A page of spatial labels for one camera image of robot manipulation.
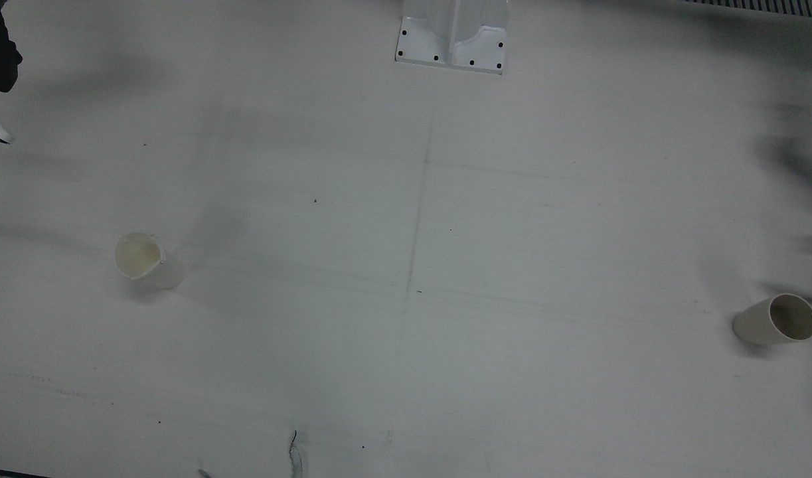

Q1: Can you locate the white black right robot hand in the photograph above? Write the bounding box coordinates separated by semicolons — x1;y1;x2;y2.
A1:
0;0;23;145

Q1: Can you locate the beige paper cup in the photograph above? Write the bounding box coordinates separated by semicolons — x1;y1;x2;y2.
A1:
732;293;812;347

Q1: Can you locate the white paper cup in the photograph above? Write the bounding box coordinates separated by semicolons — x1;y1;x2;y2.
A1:
114;232;186;291

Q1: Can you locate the black slatted grille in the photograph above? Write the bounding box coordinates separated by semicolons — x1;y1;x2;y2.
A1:
681;0;812;19

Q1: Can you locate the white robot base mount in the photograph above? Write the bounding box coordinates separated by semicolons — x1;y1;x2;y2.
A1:
394;0;511;76

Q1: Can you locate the black braided cable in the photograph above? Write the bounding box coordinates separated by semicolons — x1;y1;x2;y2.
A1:
287;429;305;476

